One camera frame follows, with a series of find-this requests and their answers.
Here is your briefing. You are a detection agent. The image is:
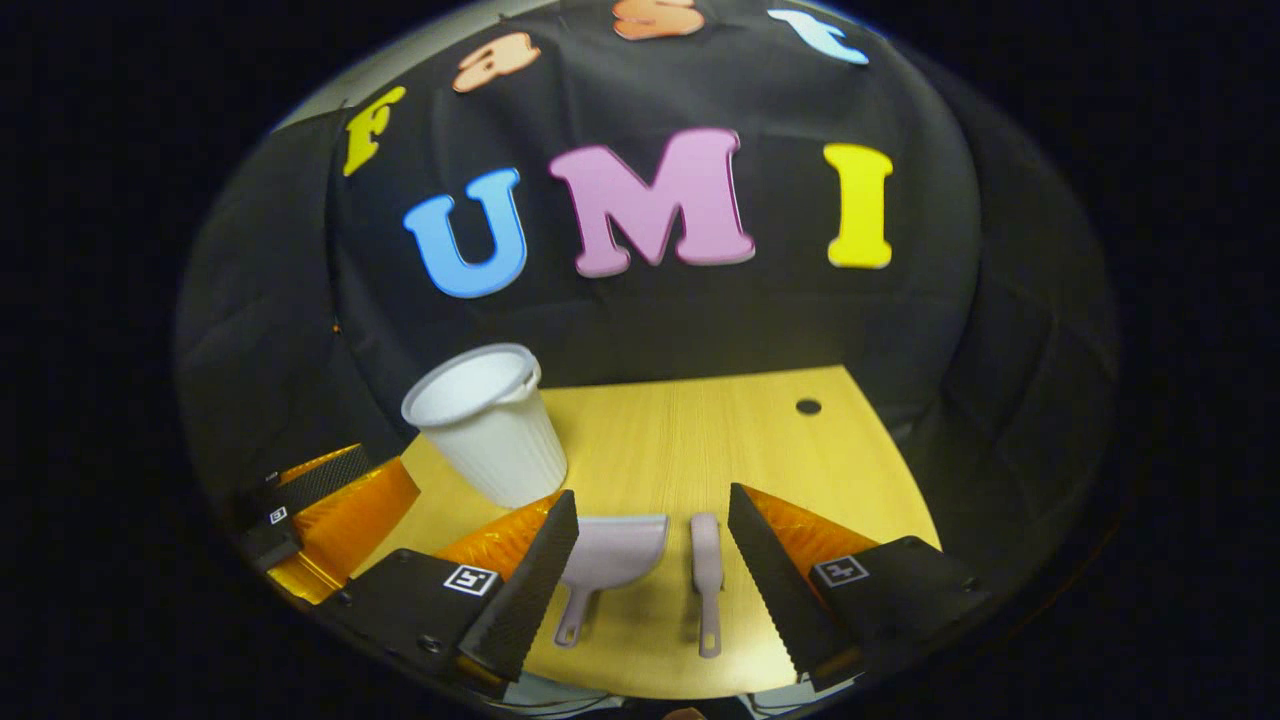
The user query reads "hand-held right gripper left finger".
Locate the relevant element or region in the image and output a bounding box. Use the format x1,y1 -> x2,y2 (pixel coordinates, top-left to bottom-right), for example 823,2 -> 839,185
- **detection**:
340,490 -> 581,686

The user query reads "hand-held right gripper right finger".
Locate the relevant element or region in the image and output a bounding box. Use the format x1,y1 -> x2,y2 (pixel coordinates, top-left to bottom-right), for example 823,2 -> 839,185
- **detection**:
728,483 -> 991,691

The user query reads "pink small broom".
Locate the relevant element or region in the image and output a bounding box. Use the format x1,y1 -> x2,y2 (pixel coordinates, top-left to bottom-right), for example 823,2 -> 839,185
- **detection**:
690,512 -> 725,659

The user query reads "pink dustpan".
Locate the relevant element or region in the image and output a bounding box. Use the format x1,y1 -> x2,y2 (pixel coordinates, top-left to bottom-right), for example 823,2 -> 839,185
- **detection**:
553,514 -> 670,649

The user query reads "white garbage bin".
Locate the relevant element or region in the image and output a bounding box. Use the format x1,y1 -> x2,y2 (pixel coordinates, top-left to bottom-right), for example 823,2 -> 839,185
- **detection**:
401,343 -> 568,509

